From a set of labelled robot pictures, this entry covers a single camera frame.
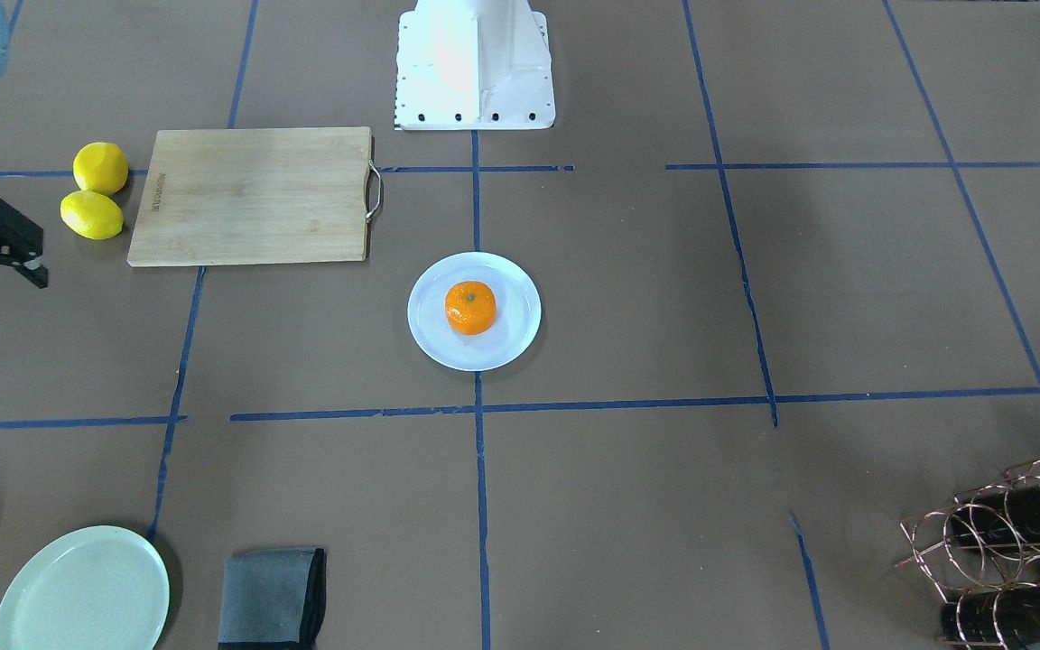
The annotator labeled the light blue plate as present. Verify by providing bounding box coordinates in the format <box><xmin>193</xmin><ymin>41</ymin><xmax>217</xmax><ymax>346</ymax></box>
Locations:
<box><xmin>407</xmin><ymin>252</ymin><xmax>543</xmax><ymax>373</ymax></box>

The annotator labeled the copper wire rack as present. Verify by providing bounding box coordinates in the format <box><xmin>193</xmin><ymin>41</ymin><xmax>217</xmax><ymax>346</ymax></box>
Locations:
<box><xmin>899</xmin><ymin>460</ymin><xmax>1040</xmax><ymax>649</ymax></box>

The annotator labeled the pale green plate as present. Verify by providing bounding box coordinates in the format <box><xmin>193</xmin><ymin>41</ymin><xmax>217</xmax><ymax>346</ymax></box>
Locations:
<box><xmin>0</xmin><ymin>525</ymin><xmax>170</xmax><ymax>649</ymax></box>

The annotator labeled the yellow lemon near board corner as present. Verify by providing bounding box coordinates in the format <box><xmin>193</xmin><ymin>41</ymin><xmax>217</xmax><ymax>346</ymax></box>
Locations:
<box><xmin>71</xmin><ymin>142</ymin><xmax>131</xmax><ymax>197</ymax></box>

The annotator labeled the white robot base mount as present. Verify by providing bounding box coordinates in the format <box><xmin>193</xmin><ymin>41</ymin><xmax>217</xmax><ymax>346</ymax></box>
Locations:
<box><xmin>394</xmin><ymin>1</ymin><xmax>557</xmax><ymax>131</ymax></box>

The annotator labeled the dark bottle in rack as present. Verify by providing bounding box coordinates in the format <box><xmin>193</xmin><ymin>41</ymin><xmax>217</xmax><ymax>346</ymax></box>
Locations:
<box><xmin>941</xmin><ymin>587</ymin><xmax>1040</xmax><ymax>649</ymax></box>
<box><xmin>950</xmin><ymin>484</ymin><xmax>1040</xmax><ymax>547</ymax></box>

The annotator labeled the dark bottle in rack upper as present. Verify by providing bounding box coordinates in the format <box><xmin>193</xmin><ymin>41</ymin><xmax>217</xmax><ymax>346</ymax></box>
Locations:
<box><xmin>950</xmin><ymin>484</ymin><xmax>1040</xmax><ymax>547</ymax></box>

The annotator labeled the orange mandarin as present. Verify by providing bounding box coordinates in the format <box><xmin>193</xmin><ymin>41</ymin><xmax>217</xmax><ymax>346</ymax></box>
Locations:
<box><xmin>444</xmin><ymin>281</ymin><xmax>497</xmax><ymax>336</ymax></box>

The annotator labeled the wooden cutting board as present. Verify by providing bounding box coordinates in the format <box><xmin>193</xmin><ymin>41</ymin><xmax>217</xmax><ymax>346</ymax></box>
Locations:
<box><xmin>127</xmin><ymin>126</ymin><xmax>383</xmax><ymax>268</ymax></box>

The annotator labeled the folded grey cloth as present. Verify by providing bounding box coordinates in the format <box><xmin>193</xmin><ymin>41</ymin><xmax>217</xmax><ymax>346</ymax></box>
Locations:
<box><xmin>218</xmin><ymin>547</ymin><xmax>329</xmax><ymax>649</ymax></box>

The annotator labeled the dark bottle in rack lower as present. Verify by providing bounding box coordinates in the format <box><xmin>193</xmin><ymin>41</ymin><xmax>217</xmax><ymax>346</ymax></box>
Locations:
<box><xmin>941</xmin><ymin>587</ymin><xmax>1040</xmax><ymax>649</ymax></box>

